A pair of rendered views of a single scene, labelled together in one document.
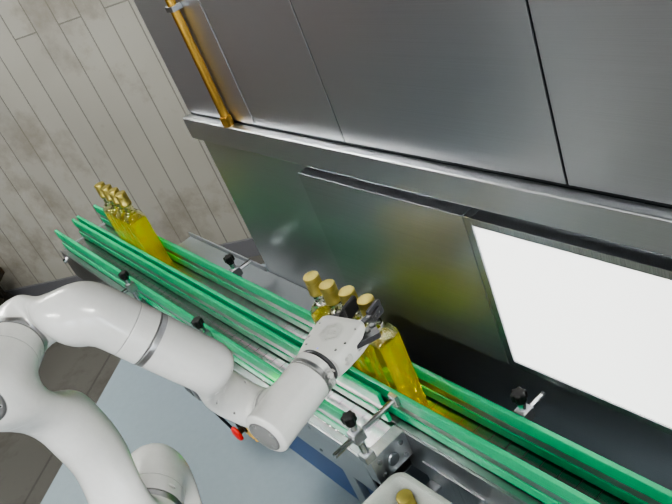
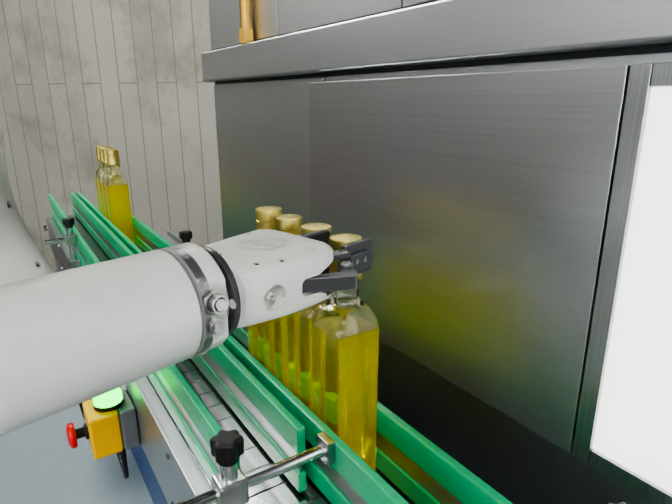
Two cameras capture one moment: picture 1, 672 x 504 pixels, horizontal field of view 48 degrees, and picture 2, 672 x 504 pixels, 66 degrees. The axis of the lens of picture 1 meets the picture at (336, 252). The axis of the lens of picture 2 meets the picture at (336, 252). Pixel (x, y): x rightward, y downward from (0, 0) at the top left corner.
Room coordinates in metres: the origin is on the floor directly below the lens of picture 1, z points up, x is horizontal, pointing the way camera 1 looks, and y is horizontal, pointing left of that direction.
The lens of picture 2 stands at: (0.66, 0.04, 1.46)
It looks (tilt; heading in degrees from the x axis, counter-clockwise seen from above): 16 degrees down; 355
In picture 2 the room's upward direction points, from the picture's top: straight up
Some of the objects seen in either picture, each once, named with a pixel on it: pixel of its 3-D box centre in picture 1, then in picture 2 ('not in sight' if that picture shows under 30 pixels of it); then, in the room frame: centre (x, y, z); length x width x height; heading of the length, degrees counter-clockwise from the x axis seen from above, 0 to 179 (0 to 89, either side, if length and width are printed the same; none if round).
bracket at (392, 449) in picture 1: (388, 455); not in sight; (1.08, 0.07, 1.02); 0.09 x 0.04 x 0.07; 118
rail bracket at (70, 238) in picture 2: (126, 294); (61, 244); (1.98, 0.62, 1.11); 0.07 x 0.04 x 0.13; 118
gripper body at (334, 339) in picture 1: (332, 348); (252, 278); (1.08, 0.07, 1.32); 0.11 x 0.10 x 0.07; 133
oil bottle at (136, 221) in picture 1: (141, 230); (118, 198); (2.19, 0.53, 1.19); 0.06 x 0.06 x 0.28; 28
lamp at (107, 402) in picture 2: not in sight; (107, 396); (1.42, 0.34, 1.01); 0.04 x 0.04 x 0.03
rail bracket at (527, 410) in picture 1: (533, 410); not in sight; (0.95, -0.21, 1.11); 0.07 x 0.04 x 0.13; 118
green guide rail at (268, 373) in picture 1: (163, 305); (90, 264); (1.86, 0.51, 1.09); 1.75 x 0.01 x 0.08; 28
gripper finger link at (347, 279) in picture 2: (359, 338); (313, 278); (1.07, 0.02, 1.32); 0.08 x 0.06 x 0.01; 68
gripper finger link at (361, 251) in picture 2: (376, 317); (357, 263); (1.11, -0.02, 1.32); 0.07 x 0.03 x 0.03; 133
